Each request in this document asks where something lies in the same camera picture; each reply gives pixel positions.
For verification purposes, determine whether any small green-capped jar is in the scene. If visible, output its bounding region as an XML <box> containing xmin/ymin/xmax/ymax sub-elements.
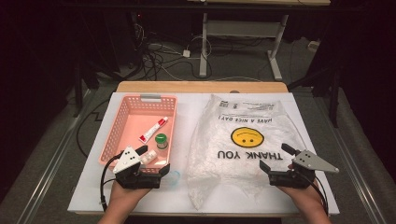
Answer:
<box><xmin>154</xmin><ymin>133</ymin><xmax>169</xmax><ymax>150</ymax></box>

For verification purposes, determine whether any white board mat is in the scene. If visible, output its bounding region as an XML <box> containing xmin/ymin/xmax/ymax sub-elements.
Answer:
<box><xmin>67</xmin><ymin>91</ymin><xmax>340</xmax><ymax>216</ymax></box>

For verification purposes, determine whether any clear smiley plastic bag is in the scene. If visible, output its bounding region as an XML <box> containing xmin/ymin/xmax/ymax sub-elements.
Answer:
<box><xmin>186</xmin><ymin>93</ymin><xmax>307</xmax><ymax>211</ymax></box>

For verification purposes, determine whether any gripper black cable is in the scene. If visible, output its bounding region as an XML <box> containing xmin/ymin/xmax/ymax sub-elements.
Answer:
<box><xmin>297</xmin><ymin>169</ymin><xmax>331</xmax><ymax>217</ymax></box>
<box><xmin>98</xmin><ymin>152</ymin><xmax>125</xmax><ymax>213</ymax></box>

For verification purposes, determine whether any person's left hand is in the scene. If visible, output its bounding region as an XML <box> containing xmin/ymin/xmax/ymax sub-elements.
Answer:
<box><xmin>106</xmin><ymin>181</ymin><xmax>151</xmax><ymax>215</ymax></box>

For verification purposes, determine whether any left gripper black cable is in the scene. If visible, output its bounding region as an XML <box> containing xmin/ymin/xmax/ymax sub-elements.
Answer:
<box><xmin>98</xmin><ymin>152</ymin><xmax>125</xmax><ymax>213</ymax></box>

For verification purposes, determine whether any metal floor rail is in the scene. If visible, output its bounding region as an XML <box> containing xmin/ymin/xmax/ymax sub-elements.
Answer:
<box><xmin>17</xmin><ymin>90</ymin><xmax>94</xmax><ymax>224</ymax></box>
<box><xmin>311</xmin><ymin>92</ymin><xmax>389</xmax><ymax>224</ymax></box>

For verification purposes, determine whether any white metal desk frame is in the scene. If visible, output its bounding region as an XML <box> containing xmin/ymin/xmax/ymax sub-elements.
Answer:
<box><xmin>199</xmin><ymin>12</ymin><xmax>289</xmax><ymax>82</ymax></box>

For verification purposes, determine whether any beige desk top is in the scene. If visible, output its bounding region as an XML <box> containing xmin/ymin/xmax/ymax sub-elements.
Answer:
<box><xmin>186</xmin><ymin>0</ymin><xmax>331</xmax><ymax>7</ymax></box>

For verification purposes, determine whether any person's right hand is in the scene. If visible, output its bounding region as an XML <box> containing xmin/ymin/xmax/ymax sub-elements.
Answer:
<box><xmin>278</xmin><ymin>181</ymin><xmax>327</xmax><ymax>216</ymax></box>

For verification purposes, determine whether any black stand leg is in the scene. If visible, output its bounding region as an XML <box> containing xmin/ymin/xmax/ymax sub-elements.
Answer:
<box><xmin>288</xmin><ymin>62</ymin><xmax>340</xmax><ymax>129</ymax></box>
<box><xmin>73</xmin><ymin>59</ymin><xmax>101</xmax><ymax>119</ymax></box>

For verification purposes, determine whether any tangle of floor cables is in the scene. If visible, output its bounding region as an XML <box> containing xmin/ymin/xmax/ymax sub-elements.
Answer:
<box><xmin>134</xmin><ymin>22</ymin><xmax>216</xmax><ymax>82</ymax></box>

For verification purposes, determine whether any pink plastic basket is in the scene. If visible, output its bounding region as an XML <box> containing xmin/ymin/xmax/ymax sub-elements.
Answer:
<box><xmin>98</xmin><ymin>93</ymin><xmax>178</xmax><ymax>175</ymax></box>

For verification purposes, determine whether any white and red tube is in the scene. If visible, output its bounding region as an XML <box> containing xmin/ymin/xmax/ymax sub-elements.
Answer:
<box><xmin>138</xmin><ymin>116</ymin><xmax>169</xmax><ymax>145</ymax></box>

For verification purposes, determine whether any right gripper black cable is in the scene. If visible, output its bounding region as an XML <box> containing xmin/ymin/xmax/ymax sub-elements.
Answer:
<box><xmin>297</xmin><ymin>169</ymin><xmax>331</xmax><ymax>217</ymax></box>

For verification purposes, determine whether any black floor cable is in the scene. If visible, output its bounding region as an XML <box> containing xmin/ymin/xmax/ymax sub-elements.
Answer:
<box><xmin>76</xmin><ymin>98</ymin><xmax>110</xmax><ymax>158</ymax></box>

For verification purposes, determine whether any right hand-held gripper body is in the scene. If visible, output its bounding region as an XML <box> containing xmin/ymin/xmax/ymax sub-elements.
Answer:
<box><xmin>267</xmin><ymin>149</ymin><xmax>340</xmax><ymax>189</ymax></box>

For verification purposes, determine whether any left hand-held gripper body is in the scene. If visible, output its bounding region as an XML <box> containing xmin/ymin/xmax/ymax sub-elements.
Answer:
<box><xmin>112</xmin><ymin>145</ymin><xmax>163</xmax><ymax>189</ymax></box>

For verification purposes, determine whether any small white dropper bottle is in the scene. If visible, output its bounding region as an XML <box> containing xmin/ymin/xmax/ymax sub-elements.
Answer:
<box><xmin>139</xmin><ymin>149</ymin><xmax>159</xmax><ymax>166</ymax></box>

